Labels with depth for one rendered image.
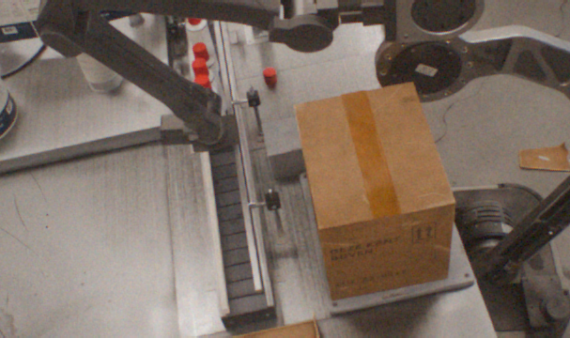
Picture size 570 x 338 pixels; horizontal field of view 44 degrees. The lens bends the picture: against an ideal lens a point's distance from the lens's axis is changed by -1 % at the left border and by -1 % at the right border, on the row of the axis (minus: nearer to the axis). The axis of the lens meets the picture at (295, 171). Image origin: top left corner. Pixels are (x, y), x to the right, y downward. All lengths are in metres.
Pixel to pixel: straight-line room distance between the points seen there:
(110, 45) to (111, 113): 0.68
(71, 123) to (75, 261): 0.38
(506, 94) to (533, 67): 1.48
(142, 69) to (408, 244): 0.57
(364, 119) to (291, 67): 0.57
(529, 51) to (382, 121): 0.32
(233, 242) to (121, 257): 0.27
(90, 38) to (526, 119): 2.03
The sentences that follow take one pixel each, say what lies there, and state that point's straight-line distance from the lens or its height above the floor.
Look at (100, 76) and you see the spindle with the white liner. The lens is 1.88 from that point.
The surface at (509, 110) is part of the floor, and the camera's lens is 2.92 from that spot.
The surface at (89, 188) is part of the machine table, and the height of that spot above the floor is 0.83.
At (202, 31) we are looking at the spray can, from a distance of 1.76.
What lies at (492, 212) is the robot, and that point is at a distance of 2.10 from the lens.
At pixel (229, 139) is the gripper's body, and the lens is 1.55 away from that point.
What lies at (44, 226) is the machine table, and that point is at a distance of 1.77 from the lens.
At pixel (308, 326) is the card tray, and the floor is 0.83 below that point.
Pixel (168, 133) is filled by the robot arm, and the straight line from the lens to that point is 1.45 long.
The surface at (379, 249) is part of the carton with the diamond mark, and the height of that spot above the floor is 1.02.
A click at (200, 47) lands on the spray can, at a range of 1.64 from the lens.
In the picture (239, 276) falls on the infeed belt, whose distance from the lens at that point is 1.48.
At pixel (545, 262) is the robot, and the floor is 0.24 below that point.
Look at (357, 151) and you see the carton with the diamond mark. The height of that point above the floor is 1.12.
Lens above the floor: 2.15
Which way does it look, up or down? 52 degrees down
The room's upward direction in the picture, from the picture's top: 11 degrees counter-clockwise
